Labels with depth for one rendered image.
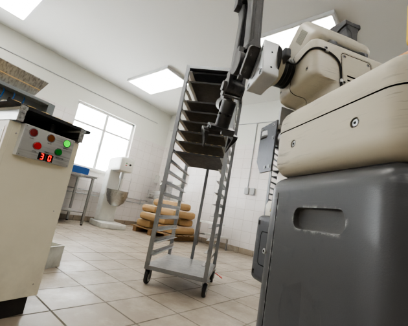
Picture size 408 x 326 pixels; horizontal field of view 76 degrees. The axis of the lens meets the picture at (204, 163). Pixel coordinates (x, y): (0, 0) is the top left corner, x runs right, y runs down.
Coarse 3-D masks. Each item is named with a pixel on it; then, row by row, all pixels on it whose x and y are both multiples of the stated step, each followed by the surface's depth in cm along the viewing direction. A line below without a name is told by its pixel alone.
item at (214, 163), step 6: (180, 156) 225; (186, 156) 220; (192, 156) 215; (198, 156) 211; (204, 156) 208; (210, 156) 207; (192, 162) 245; (198, 162) 239; (204, 162) 234; (210, 162) 229; (216, 162) 224; (204, 168) 265; (210, 168) 258; (216, 168) 252
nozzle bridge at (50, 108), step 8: (0, 80) 163; (0, 88) 170; (8, 88) 168; (16, 88) 171; (8, 96) 174; (16, 96) 178; (32, 96) 179; (32, 104) 188; (40, 104) 190; (48, 104) 189; (48, 112) 189
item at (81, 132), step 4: (56, 132) 143; (60, 132) 142; (64, 132) 140; (68, 132) 138; (72, 132) 137; (76, 132) 135; (80, 132) 133; (84, 132) 135; (64, 136) 139; (68, 136) 137; (72, 136) 136; (76, 136) 134; (80, 136) 134; (76, 140) 133; (80, 140) 134
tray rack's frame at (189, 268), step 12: (216, 72) 229; (240, 108) 274; (204, 180) 266; (228, 180) 260; (180, 192) 265; (204, 192) 263; (180, 204) 263; (168, 252) 254; (192, 252) 252; (216, 252) 247; (156, 264) 202; (168, 264) 210; (180, 264) 218; (192, 264) 228; (180, 276) 189; (192, 276) 188
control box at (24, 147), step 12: (24, 132) 111; (48, 132) 120; (24, 144) 111; (48, 144) 120; (60, 144) 125; (72, 144) 130; (24, 156) 112; (36, 156) 116; (48, 156) 120; (60, 156) 125
